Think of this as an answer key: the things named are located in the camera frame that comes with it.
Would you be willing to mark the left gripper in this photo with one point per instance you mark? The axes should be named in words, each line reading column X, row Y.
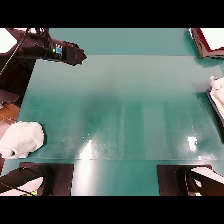
column 75, row 53

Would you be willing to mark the white grey T-shirt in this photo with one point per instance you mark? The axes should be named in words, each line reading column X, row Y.
column 21, row 138

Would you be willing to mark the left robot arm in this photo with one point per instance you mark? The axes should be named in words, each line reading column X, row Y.
column 35, row 46

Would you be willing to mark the white garment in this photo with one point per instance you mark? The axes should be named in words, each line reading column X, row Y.
column 218, row 90

